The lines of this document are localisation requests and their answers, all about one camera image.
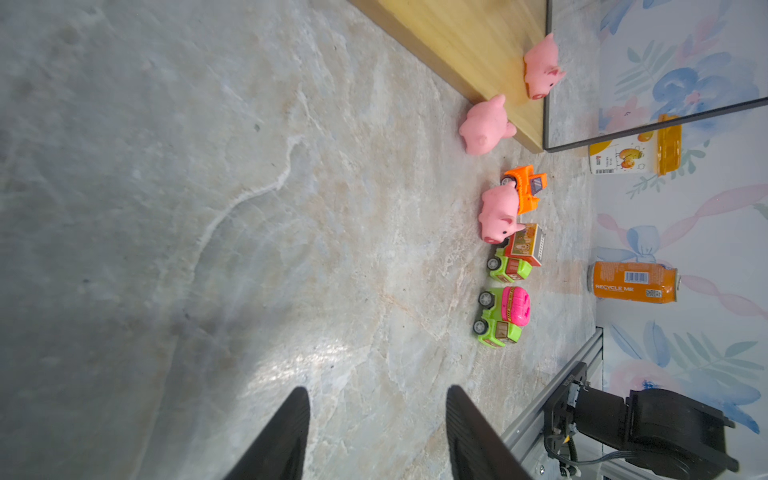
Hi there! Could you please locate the green truck pink load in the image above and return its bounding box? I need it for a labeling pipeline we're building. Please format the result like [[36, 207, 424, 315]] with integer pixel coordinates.
[[473, 286, 531, 348]]

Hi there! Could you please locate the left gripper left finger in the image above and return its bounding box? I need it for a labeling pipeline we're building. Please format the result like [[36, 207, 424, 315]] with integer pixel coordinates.
[[224, 387, 311, 480]]

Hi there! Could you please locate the pink pig in pile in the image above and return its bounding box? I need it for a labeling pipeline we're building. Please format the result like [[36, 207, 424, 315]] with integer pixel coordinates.
[[478, 183, 526, 244]]

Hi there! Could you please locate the pink pig near shelf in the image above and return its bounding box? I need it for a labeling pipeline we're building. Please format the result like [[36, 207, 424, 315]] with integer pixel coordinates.
[[459, 94, 517, 156]]

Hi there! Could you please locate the orange toy bulldozer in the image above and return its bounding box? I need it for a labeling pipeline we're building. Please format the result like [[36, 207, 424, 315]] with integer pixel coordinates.
[[501, 165, 548, 215]]

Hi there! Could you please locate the wooden three-tier shelf black frame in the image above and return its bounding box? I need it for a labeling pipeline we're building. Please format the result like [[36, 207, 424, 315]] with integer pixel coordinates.
[[358, 1, 767, 153]]

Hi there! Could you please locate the green truck with box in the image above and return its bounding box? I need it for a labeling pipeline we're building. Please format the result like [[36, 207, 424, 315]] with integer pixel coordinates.
[[486, 223, 545, 284]]

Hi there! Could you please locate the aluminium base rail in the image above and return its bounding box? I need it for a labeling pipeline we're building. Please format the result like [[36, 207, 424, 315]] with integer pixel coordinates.
[[501, 328, 603, 479]]

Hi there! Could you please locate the pink pig on shelf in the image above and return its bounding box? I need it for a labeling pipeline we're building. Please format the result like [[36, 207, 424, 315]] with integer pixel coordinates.
[[523, 33, 566, 100]]

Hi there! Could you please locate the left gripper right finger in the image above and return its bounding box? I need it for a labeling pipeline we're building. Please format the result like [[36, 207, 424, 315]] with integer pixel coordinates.
[[445, 385, 530, 480]]

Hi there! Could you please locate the orange soda can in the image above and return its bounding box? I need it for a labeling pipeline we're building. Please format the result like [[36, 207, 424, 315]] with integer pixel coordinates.
[[587, 261, 680, 304]]

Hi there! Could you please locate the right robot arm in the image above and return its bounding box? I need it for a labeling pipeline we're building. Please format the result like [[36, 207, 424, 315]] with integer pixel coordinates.
[[543, 362, 740, 479]]

